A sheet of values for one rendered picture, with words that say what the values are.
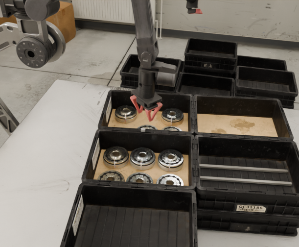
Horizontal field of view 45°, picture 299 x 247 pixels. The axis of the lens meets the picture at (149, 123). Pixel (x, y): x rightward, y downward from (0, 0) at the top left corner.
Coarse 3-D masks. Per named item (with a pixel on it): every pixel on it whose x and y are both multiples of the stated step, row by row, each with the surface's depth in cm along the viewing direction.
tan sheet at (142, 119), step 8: (112, 112) 176; (144, 112) 176; (152, 112) 176; (160, 112) 176; (112, 120) 171; (136, 120) 171; (144, 120) 171; (160, 120) 171; (184, 120) 171; (160, 128) 166; (184, 128) 166
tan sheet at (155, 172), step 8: (128, 152) 153; (184, 160) 150; (96, 168) 145; (104, 168) 145; (120, 168) 145; (128, 168) 145; (152, 168) 146; (160, 168) 146; (184, 168) 146; (96, 176) 142; (152, 176) 142; (184, 176) 142; (184, 184) 139
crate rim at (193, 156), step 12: (96, 132) 147; (120, 132) 148; (132, 132) 148; (144, 132) 148; (156, 132) 148; (192, 144) 144; (192, 156) 137; (84, 168) 131; (192, 168) 132; (84, 180) 126; (96, 180) 126; (108, 180) 126; (192, 180) 127
